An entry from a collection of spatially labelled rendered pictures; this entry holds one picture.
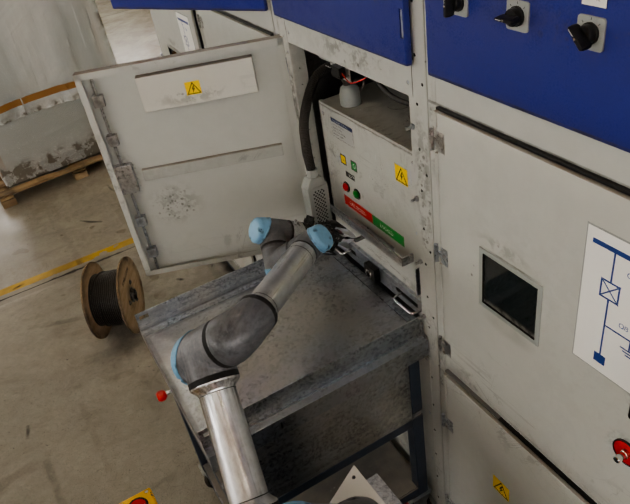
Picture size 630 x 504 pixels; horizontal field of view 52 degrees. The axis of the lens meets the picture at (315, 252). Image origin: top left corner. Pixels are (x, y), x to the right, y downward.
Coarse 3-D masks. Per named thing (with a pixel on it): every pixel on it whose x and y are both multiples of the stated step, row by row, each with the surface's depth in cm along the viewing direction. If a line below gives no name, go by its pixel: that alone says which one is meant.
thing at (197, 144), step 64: (128, 64) 188; (192, 64) 192; (256, 64) 194; (128, 128) 201; (192, 128) 203; (256, 128) 206; (128, 192) 210; (192, 192) 216; (256, 192) 219; (192, 256) 230
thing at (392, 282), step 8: (344, 248) 219; (352, 248) 213; (360, 248) 210; (352, 256) 216; (360, 256) 210; (368, 256) 206; (360, 264) 212; (376, 264) 202; (384, 272) 198; (384, 280) 201; (392, 280) 195; (392, 288) 198; (400, 288) 193; (408, 288) 190; (400, 296) 195; (408, 296) 190; (416, 296) 186; (408, 304) 192; (416, 304) 188
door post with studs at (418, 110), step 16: (416, 0) 127; (416, 16) 129; (416, 32) 131; (416, 48) 133; (416, 64) 135; (416, 80) 138; (416, 96) 140; (416, 112) 143; (416, 128) 145; (416, 144) 148; (416, 160) 151; (416, 176) 154; (416, 192) 157; (416, 208) 160; (432, 240) 159; (432, 256) 162; (432, 272) 165; (432, 288) 168; (432, 304) 172; (432, 320) 176; (432, 336) 179; (432, 352) 184; (432, 368) 188; (432, 384) 192; (432, 400) 197
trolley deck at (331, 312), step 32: (320, 288) 208; (352, 288) 206; (192, 320) 205; (288, 320) 198; (320, 320) 196; (352, 320) 194; (384, 320) 192; (160, 352) 194; (256, 352) 188; (288, 352) 187; (320, 352) 185; (416, 352) 182; (256, 384) 178; (352, 384) 174; (192, 416) 172; (288, 416) 167; (256, 448) 167
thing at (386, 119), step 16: (336, 96) 195; (368, 96) 192; (384, 96) 190; (400, 96) 188; (352, 112) 184; (368, 112) 182; (384, 112) 181; (400, 112) 179; (368, 128) 174; (384, 128) 173; (400, 128) 171; (400, 144) 163
